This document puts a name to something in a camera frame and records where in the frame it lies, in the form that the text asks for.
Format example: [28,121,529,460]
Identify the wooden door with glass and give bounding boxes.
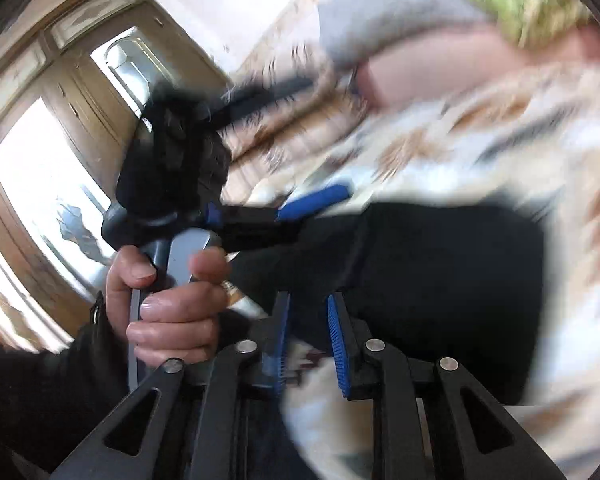
[0,0,233,356]

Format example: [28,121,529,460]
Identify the striped folded mattress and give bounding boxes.
[225,45,376,206]

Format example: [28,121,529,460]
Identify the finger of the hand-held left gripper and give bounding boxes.
[210,74,315,130]
[205,184,352,262]

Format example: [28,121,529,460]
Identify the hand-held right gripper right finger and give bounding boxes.
[326,292,567,480]

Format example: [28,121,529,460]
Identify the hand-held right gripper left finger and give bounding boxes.
[50,290,294,480]

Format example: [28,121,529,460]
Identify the leaf print blanket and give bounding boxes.
[225,60,600,480]

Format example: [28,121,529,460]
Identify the black pants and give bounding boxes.
[215,199,552,407]

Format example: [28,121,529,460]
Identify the pink sofa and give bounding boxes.
[352,20,600,113]

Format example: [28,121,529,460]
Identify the grey quilted pillow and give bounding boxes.
[316,0,498,70]

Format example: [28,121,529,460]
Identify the person's left forearm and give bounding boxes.
[0,292,133,476]

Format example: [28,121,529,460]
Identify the person's left hand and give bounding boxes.
[105,245,234,367]

